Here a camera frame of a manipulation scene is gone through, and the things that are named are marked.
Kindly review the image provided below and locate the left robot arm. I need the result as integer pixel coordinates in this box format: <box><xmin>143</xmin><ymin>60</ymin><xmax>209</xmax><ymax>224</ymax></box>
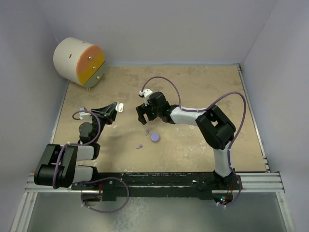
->
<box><xmin>34</xmin><ymin>102</ymin><xmax>124</xmax><ymax>189</ymax></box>

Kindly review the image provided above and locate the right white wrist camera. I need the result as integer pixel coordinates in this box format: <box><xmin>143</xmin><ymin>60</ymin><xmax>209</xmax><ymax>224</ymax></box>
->
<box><xmin>139</xmin><ymin>89</ymin><xmax>153</xmax><ymax>106</ymax></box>

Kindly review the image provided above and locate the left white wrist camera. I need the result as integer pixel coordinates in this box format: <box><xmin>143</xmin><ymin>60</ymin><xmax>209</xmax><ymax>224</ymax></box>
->
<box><xmin>77</xmin><ymin>107</ymin><xmax>92</xmax><ymax>120</ymax></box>

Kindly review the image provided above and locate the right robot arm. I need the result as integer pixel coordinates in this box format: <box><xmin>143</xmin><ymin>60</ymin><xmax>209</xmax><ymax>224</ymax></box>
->
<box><xmin>136</xmin><ymin>89</ymin><xmax>236</xmax><ymax>189</ymax></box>

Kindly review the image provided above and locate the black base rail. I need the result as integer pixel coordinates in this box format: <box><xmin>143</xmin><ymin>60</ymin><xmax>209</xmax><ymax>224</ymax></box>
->
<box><xmin>72</xmin><ymin>172</ymin><xmax>243</xmax><ymax>203</ymax></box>

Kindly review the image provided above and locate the round drawer cabinet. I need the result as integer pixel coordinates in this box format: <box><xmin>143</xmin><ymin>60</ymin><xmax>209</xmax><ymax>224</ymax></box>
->
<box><xmin>53</xmin><ymin>37</ymin><xmax>107</xmax><ymax>89</ymax></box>

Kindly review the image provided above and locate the white earbud charging case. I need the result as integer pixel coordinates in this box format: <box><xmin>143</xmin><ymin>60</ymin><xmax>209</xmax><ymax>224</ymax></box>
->
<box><xmin>116</xmin><ymin>102</ymin><xmax>124</xmax><ymax>113</ymax></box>

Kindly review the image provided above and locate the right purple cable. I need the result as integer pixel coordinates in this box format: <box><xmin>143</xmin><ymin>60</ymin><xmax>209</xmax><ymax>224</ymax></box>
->
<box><xmin>141</xmin><ymin>76</ymin><xmax>247</xmax><ymax>208</ymax></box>

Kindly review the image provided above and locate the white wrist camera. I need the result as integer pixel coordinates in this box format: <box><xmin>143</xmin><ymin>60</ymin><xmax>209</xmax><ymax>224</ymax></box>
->
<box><xmin>139</xmin><ymin>89</ymin><xmax>153</xmax><ymax>106</ymax></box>
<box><xmin>77</xmin><ymin>107</ymin><xmax>92</xmax><ymax>120</ymax></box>

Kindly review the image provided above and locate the purple earbud charging case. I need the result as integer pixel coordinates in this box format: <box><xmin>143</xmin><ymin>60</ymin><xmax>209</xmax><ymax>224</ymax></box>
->
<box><xmin>150</xmin><ymin>133</ymin><xmax>160</xmax><ymax>143</ymax></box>

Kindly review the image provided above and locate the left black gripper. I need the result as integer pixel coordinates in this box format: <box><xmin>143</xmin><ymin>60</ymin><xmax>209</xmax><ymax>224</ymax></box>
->
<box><xmin>89</xmin><ymin>102</ymin><xmax>118</xmax><ymax>143</ymax></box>

